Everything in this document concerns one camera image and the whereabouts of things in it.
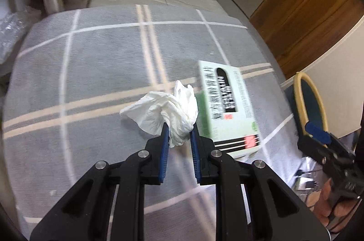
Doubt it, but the tall wooden cabinet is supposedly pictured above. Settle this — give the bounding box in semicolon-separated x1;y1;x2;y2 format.
249;0;364;80

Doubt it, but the beige refrigerator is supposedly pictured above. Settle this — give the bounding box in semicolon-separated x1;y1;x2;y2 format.
284;27;364;142

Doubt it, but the white tissue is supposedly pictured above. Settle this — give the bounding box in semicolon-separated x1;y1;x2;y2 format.
119;80;199;148

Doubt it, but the green and white box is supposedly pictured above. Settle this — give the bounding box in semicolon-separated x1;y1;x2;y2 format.
197;60;261;159

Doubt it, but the grey checked tablecloth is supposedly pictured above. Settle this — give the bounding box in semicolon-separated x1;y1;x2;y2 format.
1;4;308;233

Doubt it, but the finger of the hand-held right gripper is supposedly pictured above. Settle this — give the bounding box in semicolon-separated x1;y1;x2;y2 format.
297;121;354;174

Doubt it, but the clear plastic bag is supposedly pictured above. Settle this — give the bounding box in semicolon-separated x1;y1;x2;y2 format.
0;4;42;65

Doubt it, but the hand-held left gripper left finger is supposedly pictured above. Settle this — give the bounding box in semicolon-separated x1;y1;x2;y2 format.
30;123;170;241

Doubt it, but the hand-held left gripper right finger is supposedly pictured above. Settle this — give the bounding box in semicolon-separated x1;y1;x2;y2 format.
189;122;330;241

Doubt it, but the blue bin with yellow rim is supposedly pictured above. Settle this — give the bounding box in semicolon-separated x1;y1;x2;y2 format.
293;72;329;145

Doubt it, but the person's right hand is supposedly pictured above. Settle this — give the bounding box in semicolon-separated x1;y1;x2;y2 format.
314;177;356;228

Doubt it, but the black power adapter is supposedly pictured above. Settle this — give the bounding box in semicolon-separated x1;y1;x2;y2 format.
303;179;319;190

